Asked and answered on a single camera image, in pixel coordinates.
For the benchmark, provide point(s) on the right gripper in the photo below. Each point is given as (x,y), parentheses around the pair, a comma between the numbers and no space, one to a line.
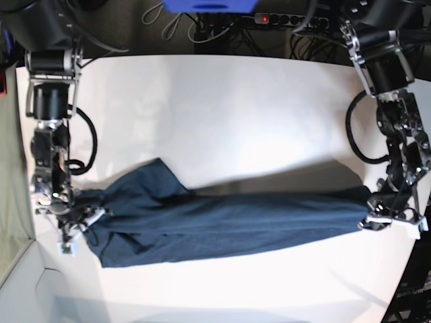
(74,212)

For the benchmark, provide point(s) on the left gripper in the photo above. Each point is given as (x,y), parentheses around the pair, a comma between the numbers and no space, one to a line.
(391,206)

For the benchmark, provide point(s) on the dark blue t-shirt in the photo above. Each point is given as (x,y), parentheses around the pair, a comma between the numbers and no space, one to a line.
(152,218)

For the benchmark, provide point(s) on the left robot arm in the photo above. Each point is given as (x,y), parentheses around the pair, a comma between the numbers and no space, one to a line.
(371,32)

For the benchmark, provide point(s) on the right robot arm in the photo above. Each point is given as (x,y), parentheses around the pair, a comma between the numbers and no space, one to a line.
(51,37)

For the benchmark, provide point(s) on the green cloth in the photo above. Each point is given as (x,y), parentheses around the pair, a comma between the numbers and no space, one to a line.
(16,223)

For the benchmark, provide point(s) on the light grey storage bin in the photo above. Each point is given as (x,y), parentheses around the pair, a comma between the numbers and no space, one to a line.
(33,292)

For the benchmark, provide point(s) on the red box at edge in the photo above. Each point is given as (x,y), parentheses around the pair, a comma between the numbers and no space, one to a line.
(3,84)

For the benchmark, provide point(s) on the black power strip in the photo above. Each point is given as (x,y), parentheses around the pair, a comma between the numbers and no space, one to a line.
(288,20)

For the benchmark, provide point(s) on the blue plastic box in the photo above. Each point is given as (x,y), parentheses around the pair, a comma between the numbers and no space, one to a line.
(209,6)

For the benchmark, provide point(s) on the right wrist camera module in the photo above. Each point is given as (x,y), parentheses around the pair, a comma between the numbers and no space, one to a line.
(68,244)

